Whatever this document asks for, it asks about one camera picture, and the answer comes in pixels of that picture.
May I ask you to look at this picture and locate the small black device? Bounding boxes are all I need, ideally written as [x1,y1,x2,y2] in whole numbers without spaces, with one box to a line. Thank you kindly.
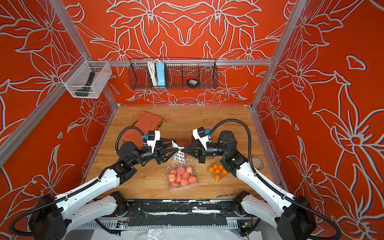
[187,79,200,89]

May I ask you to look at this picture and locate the white coiled cable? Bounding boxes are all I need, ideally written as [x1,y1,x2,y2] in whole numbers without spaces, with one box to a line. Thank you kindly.
[147,59,158,88]

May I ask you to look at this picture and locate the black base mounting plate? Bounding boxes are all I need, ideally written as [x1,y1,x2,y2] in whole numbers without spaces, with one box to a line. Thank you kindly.
[107,198,259,227]

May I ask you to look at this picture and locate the large peach clamshell box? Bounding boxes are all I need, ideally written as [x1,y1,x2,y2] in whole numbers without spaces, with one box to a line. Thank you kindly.
[165,162,199,191]

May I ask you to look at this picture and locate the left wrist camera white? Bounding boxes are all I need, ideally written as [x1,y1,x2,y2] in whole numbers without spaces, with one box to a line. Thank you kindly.
[143,131,161,153]

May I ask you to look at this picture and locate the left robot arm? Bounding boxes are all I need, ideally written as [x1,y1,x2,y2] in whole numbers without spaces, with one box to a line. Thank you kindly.
[9,127,178,240]

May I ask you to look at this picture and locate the orange plastic tool case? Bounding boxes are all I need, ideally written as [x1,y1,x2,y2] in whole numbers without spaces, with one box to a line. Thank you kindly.
[121,111,163,149]

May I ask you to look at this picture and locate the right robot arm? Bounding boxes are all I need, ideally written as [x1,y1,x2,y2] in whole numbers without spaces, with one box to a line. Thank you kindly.
[182,119,342,240]

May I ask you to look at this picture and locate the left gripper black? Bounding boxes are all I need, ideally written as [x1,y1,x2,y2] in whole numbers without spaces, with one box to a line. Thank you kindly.
[130,138,178,168]

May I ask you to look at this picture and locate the light blue box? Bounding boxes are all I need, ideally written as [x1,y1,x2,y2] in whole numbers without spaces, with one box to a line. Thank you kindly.
[156,62,166,88]

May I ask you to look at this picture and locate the clear tape roll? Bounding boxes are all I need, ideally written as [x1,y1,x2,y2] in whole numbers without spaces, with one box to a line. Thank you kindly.
[252,157,265,172]

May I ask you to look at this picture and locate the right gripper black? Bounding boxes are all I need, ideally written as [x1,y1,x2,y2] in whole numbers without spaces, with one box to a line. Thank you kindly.
[185,141,231,165]

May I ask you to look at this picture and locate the clear acrylic wall bin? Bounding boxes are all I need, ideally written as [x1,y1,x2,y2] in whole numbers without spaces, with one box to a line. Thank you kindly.
[60,56,112,99]

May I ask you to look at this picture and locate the black wire wall basket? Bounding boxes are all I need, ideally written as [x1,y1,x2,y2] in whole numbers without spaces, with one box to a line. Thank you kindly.
[128,58,219,90]

